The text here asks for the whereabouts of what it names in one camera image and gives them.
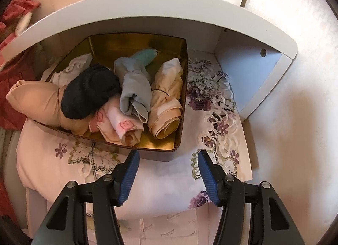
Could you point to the pink strawberry print cloth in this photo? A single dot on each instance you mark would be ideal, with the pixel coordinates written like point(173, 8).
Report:
point(118, 121)

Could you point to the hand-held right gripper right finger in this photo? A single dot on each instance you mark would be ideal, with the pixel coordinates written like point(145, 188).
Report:
point(208, 179)

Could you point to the cream cloth bundle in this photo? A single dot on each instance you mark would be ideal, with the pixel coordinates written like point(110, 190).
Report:
point(166, 81)

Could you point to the peach tights bundle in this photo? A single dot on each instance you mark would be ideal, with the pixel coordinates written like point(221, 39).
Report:
point(34, 97)

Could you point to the black sock roll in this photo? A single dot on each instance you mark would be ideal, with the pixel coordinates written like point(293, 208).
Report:
point(87, 92)

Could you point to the white cloth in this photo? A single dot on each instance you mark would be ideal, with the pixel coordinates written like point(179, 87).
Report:
point(79, 63)

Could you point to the grey cloth bundle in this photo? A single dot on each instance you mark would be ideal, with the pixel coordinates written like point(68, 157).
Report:
point(134, 89)

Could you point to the floral embroidered pale cloth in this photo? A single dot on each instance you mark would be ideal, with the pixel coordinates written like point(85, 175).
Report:
point(211, 97)

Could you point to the red cloth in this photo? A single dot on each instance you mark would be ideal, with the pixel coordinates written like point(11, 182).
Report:
point(10, 81)

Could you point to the teal cloth roll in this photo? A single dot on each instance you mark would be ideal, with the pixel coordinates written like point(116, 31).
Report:
point(144, 56)

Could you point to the white oval object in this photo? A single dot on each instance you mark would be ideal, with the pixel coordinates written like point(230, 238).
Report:
point(23, 23)

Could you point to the printed white paper sheets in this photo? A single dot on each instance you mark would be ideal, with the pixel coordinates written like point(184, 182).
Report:
point(169, 221)

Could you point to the gold tin box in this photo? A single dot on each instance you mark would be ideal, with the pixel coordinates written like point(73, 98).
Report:
point(118, 43)

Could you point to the white curved shelf unit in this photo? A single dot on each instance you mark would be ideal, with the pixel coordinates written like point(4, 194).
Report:
point(158, 5)

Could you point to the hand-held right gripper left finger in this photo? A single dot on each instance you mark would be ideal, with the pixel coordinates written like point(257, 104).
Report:
point(129, 179)

